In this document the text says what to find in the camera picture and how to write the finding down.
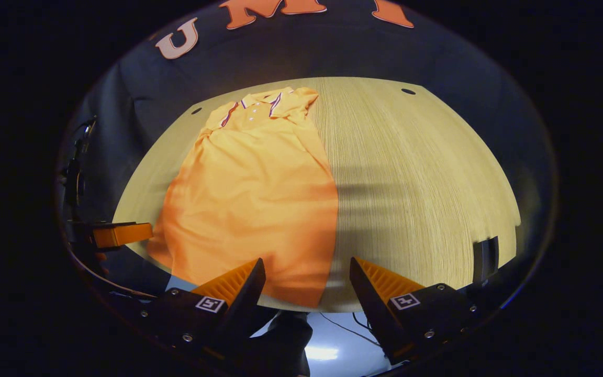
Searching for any black flat object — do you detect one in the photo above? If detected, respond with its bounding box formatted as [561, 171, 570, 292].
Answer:
[472, 236, 500, 284]

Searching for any black backdrop cloth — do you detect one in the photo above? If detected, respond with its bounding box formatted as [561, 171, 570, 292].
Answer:
[58, 0, 557, 286]

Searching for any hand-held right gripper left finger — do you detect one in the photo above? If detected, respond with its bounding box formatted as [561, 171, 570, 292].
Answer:
[137, 258, 267, 362]

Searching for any orange T-shirt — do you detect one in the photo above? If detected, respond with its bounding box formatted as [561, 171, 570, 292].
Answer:
[147, 86, 339, 308]

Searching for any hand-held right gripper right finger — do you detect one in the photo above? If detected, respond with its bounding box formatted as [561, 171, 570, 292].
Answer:
[349, 256, 483, 365]

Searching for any thin black floor cable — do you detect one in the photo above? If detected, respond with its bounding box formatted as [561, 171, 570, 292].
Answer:
[320, 313, 386, 350]

